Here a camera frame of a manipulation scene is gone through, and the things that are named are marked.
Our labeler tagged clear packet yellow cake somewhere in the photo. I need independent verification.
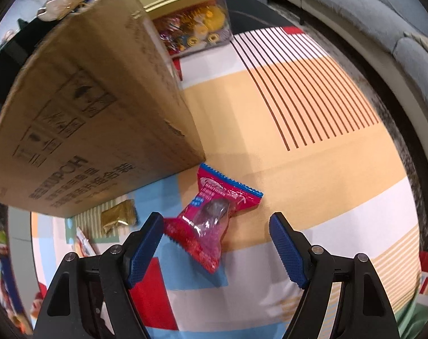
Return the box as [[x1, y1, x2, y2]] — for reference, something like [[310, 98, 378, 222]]
[[74, 227, 97, 258]]

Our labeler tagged red plum candy packet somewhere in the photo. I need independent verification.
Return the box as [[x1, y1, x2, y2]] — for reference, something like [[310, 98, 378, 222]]
[[164, 163, 263, 274]]

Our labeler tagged gold snack packet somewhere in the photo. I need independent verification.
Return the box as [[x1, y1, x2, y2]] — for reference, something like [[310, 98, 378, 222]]
[[101, 199, 137, 234]]

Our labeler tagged brown cardboard box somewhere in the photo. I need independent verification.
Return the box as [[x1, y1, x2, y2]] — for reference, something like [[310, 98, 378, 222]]
[[0, 0, 205, 217]]

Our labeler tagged colourful patchwork table mat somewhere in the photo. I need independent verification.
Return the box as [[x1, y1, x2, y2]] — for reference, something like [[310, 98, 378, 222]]
[[30, 26, 428, 339]]

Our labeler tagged gold lid candy container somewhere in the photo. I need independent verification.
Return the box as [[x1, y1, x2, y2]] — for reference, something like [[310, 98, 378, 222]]
[[140, 0, 232, 58]]

